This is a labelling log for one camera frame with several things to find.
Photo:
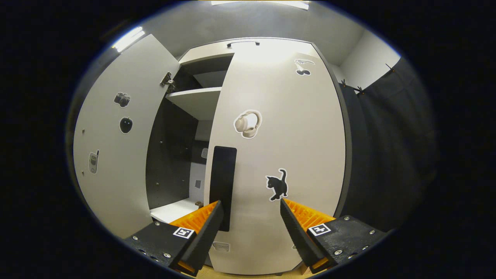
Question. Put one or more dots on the white shoe cabinet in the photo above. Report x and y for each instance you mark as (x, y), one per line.
(172, 155)

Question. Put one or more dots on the black backdrop cloth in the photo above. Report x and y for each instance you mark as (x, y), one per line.
(387, 135)

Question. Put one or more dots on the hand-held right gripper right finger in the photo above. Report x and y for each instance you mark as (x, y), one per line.
(296, 236)

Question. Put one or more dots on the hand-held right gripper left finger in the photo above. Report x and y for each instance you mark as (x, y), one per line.
(203, 236)

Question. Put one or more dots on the white shoe cabinet door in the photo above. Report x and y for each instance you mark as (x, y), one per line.
(302, 128)
(112, 186)

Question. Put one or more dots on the white cabinet drawer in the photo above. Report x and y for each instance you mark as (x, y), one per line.
(205, 54)

